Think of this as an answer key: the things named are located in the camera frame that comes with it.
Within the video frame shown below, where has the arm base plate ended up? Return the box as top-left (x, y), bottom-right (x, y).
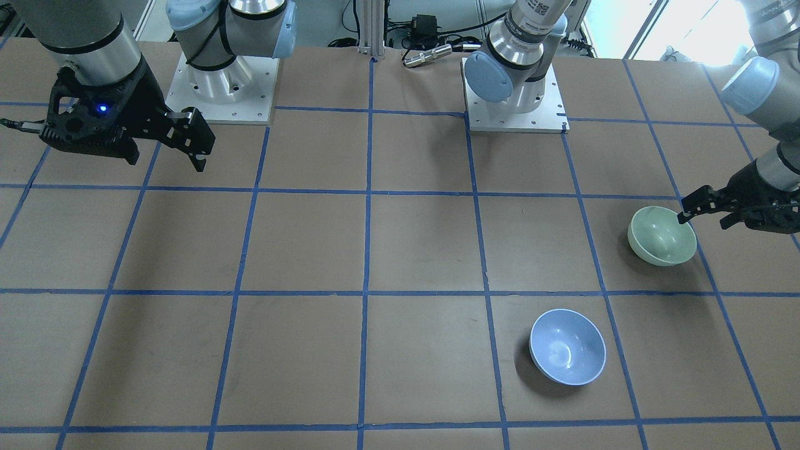
top-left (464, 66), bottom-right (571, 134)
top-left (166, 55), bottom-right (282, 126)

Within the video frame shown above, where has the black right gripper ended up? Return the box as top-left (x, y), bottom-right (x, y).
top-left (38, 57), bottom-right (216, 172)

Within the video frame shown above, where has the aluminium frame post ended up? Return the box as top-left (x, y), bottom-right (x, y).
top-left (352, 1), bottom-right (388, 62)

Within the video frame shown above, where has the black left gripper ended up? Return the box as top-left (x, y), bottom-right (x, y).
top-left (677, 162), bottom-right (799, 234)

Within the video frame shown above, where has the blue bowl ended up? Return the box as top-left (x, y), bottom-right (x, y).
top-left (528, 308), bottom-right (608, 386)

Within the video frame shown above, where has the silver metal cylinder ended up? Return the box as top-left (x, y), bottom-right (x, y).
top-left (402, 44), bottom-right (453, 69)

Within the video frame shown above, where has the green bowl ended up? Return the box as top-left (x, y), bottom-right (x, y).
top-left (627, 206), bottom-right (698, 267)

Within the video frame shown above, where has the black power brick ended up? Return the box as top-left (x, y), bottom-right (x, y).
top-left (409, 14), bottom-right (438, 49)

